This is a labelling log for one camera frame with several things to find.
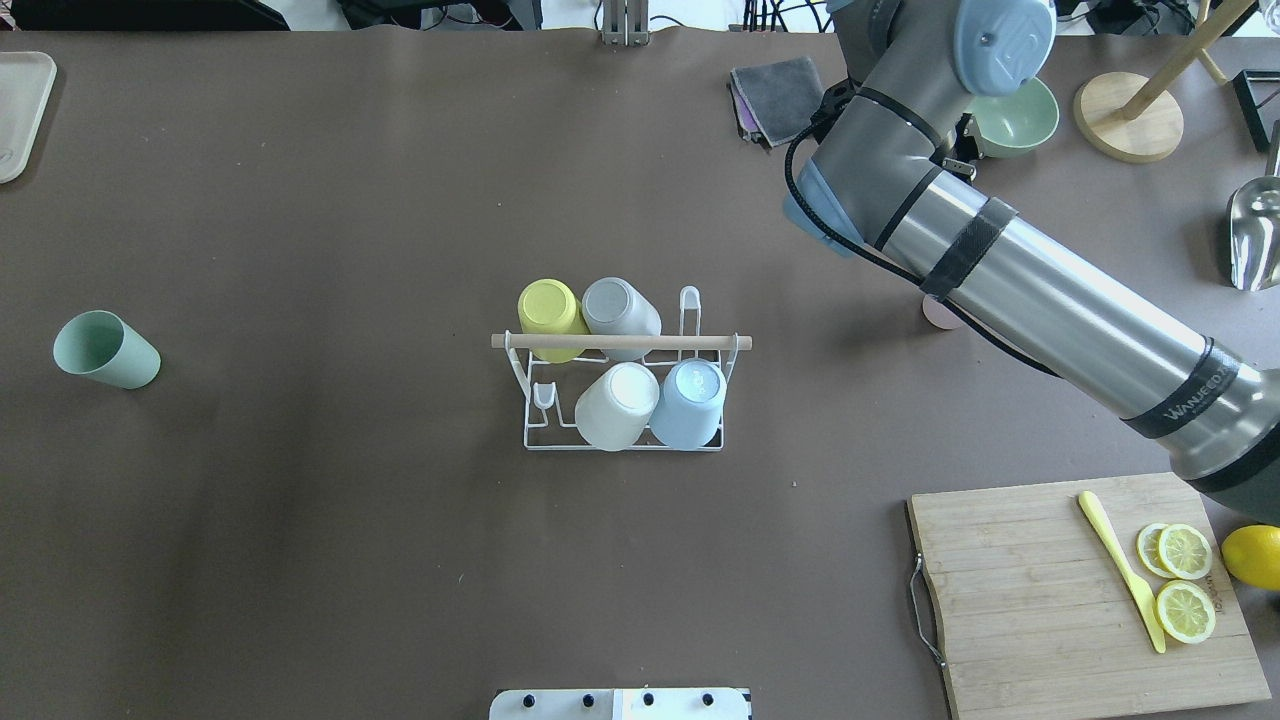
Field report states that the wooden mug tree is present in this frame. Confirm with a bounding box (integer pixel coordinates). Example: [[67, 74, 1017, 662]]
[[1071, 1, 1253, 164]]

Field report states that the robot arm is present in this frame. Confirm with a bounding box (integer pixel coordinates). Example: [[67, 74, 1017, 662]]
[[783, 1, 1279, 525]]

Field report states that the metal scoop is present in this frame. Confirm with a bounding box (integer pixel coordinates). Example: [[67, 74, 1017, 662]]
[[1228, 123, 1279, 292]]

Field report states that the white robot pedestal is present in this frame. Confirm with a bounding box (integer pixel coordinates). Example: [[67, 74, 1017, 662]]
[[488, 687, 753, 719]]

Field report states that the pink cup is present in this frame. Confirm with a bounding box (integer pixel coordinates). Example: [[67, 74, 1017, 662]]
[[922, 296, 966, 331]]

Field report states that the mint green cup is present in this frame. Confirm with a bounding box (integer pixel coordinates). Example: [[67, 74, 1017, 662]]
[[52, 310, 163, 389]]

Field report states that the white wire cup holder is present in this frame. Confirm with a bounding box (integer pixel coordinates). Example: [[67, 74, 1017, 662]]
[[492, 277, 753, 454]]

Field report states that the white cup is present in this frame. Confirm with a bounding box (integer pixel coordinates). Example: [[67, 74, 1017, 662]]
[[575, 363, 660, 452]]

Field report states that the lemon slice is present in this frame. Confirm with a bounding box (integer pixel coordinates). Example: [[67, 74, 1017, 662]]
[[1135, 523, 1213, 582], [1155, 579, 1217, 644]]

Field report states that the light blue cup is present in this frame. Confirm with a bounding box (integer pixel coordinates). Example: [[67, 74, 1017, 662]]
[[649, 357, 727, 451]]

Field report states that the grey cup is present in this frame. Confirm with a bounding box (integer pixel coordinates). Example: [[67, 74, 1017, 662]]
[[582, 277, 662, 336]]

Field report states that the green bowl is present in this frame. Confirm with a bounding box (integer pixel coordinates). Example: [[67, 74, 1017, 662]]
[[968, 77, 1060, 159]]

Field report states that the wooden cutting board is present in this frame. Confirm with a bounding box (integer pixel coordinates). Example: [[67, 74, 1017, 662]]
[[908, 473, 1272, 719]]

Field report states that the aluminium frame post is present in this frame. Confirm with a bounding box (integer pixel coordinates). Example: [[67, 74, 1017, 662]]
[[599, 0, 652, 47]]

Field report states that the cream tray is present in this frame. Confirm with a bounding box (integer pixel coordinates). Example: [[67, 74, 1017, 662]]
[[1, 51, 58, 184]]

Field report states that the yellow lemon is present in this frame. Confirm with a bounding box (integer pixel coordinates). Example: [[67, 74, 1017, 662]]
[[1220, 524, 1279, 592]]

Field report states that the yellow plastic knife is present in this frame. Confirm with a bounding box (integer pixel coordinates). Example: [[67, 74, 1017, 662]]
[[1076, 489, 1167, 653]]

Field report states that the yellow cup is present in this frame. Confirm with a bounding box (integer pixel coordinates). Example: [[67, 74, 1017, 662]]
[[517, 278, 591, 334]]

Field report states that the grey folded cloth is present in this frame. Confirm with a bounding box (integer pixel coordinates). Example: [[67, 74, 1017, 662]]
[[728, 55, 824, 147]]

